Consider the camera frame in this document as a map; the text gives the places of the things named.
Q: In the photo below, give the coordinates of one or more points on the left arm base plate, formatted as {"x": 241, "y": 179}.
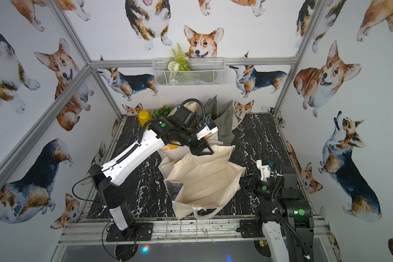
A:
{"x": 138, "y": 232}

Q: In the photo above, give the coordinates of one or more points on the yellow cylindrical canister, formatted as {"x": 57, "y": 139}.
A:
{"x": 144, "y": 116}

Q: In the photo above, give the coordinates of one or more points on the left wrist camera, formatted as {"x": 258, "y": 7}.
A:
{"x": 209, "y": 127}

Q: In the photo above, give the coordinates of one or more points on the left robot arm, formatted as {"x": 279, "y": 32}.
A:
{"x": 109, "y": 177}

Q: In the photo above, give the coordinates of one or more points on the grey-green canvas bag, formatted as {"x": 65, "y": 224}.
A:
{"x": 224, "y": 117}

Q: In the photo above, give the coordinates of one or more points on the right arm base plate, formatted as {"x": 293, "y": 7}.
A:
{"x": 250, "y": 229}

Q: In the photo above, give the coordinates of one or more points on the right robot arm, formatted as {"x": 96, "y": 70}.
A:
{"x": 283, "y": 227}

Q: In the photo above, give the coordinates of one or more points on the cream canvas bag with photo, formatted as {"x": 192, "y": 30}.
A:
{"x": 203, "y": 185}

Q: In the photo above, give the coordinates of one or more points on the fern and white flower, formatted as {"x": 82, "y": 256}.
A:
{"x": 177, "y": 63}

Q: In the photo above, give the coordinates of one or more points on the white wire mesh basket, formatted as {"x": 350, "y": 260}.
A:
{"x": 204, "y": 72}

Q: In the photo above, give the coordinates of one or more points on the cream bag with yellow handles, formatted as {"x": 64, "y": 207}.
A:
{"x": 171, "y": 154}

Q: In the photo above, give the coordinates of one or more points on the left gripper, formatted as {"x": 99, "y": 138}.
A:
{"x": 198, "y": 144}

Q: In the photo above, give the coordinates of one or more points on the small potted green plant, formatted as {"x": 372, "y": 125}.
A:
{"x": 164, "y": 111}

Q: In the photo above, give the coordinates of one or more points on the cream bag with blue print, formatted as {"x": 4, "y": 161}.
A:
{"x": 183, "y": 118}

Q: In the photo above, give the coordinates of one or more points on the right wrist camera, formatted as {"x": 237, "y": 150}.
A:
{"x": 265, "y": 169}

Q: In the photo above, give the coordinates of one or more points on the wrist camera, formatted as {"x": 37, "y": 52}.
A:
{"x": 265, "y": 169}
{"x": 209, "y": 127}

